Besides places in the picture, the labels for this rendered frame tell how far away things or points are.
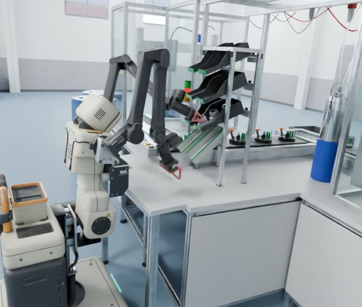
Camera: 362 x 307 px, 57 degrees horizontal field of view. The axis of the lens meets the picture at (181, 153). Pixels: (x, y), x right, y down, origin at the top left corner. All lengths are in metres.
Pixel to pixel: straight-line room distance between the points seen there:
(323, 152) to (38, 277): 1.78
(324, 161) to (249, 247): 0.75
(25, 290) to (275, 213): 1.36
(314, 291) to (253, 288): 0.36
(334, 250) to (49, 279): 1.45
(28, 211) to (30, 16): 11.20
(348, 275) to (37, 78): 11.72
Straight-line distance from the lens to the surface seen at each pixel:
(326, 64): 12.04
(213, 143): 1.94
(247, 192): 1.98
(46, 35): 12.67
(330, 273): 2.10
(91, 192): 1.75
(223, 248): 1.96
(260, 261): 2.18
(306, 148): 2.89
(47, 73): 12.69
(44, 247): 1.60
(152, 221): 1.71
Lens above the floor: 1.61
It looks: 17 degrees down
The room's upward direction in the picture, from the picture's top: 4 degrees clockwise
